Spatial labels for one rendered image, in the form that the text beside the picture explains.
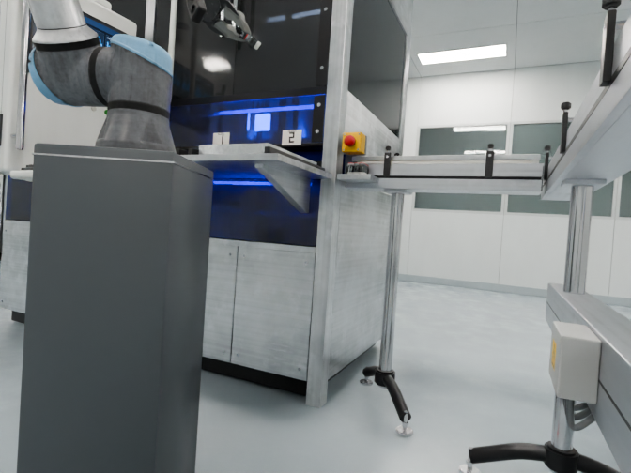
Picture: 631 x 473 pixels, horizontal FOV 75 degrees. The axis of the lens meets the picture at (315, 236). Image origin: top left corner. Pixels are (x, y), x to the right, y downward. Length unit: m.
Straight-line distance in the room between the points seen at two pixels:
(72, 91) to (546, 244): 5.63
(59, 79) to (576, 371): 1.02
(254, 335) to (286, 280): 0.27
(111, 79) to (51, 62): 0.12
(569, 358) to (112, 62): 0.92
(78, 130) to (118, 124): 1.11
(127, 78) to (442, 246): 5.48
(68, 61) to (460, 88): 5.79
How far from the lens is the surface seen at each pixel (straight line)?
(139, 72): 0.91
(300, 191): 1.52
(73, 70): 0.97
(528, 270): 6.04
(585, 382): 0.72
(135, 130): 0.87
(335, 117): 1.60
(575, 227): 1.26
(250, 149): 1.29
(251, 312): 1.73
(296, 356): 1.66
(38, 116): 1.92
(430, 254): 6.11
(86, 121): 2.01
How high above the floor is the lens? 0.67
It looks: 1 degrees down
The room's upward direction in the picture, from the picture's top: 4 degrees clockwise
